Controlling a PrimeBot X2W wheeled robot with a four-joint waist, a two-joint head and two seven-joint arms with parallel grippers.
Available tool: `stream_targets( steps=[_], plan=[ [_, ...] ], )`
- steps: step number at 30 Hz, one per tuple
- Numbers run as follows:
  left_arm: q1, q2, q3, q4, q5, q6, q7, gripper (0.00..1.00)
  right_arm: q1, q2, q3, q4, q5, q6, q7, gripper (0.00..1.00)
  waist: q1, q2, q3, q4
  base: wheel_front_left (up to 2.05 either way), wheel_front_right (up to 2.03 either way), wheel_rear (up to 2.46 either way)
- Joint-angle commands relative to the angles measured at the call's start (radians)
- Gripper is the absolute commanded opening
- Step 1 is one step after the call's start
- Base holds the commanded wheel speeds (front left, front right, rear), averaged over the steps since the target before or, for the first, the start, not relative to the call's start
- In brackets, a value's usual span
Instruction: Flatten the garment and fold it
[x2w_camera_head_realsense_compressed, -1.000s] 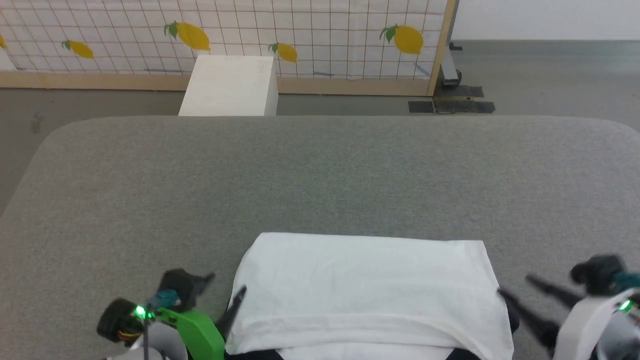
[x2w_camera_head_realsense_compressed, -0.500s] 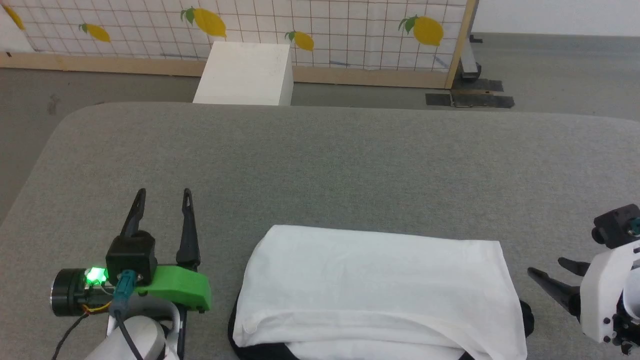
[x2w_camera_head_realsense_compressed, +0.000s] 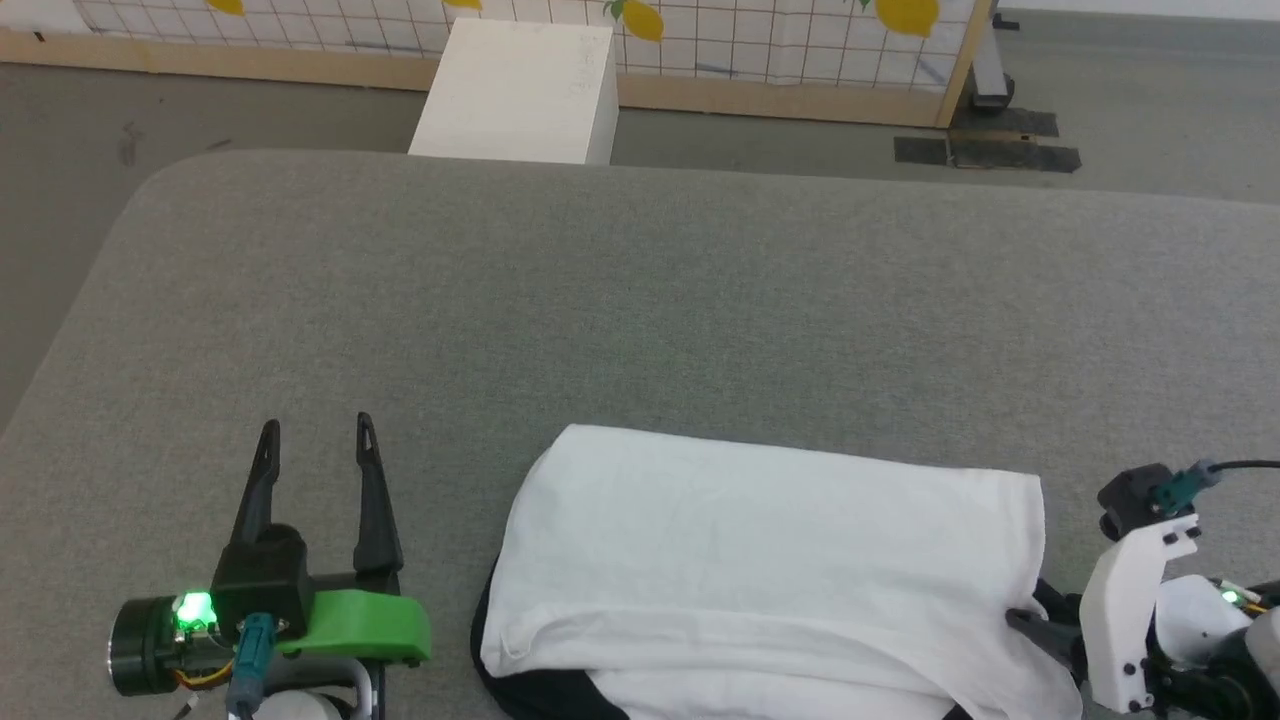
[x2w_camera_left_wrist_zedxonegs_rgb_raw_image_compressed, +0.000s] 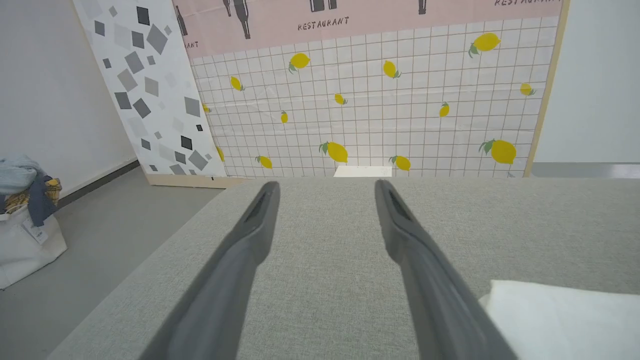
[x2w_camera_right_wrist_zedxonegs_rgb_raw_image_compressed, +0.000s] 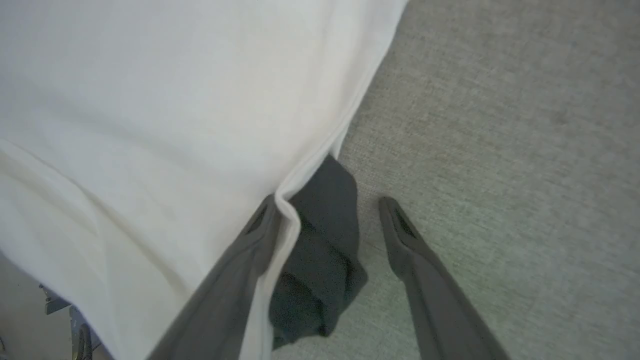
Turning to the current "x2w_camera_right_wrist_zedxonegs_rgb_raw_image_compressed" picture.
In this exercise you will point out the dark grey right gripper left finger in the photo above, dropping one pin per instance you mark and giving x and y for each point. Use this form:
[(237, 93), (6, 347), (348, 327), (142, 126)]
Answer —
[(225, 300)]

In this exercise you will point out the white and black T-shirt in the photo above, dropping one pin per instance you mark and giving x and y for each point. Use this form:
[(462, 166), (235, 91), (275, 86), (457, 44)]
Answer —
[(175, 125)]

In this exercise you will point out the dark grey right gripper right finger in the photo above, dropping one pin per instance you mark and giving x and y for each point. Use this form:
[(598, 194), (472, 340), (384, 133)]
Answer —
[(440, 300)]

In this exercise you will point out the grey fabric sofa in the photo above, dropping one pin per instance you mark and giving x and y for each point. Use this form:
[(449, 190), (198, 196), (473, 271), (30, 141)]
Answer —
[(500, 125)]

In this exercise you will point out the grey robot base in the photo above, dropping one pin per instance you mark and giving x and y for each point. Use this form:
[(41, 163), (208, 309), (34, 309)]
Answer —
[(80, 335)]

